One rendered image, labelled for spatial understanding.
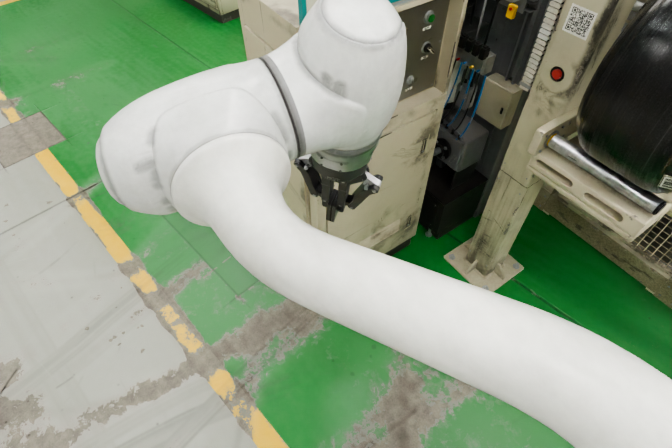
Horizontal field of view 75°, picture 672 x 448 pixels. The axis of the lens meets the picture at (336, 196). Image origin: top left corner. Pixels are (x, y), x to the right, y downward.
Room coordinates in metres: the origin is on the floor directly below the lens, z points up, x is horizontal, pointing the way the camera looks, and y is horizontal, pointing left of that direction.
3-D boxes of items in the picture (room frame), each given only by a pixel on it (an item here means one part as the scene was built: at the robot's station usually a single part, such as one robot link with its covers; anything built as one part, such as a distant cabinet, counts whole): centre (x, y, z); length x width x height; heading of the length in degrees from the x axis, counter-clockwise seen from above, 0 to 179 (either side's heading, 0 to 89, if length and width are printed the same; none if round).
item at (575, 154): (0.89, -0.76, 0.90); 0.35 x 0.05 x 0.05; 35
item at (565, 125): (1.12, -0.77, 0.90); 0.40 x 0.03 x 0.10; 125
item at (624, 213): (0.90, -0.75, 0.83); 0.36 x 0.09 x 0.06; 35
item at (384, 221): (1.28, -0.05, 0.63); 0.56 x 0.41 x 1.27; 125
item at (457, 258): (1.17, -0.71, 0.02); 0.27 x 0.27 x 0.04; 35
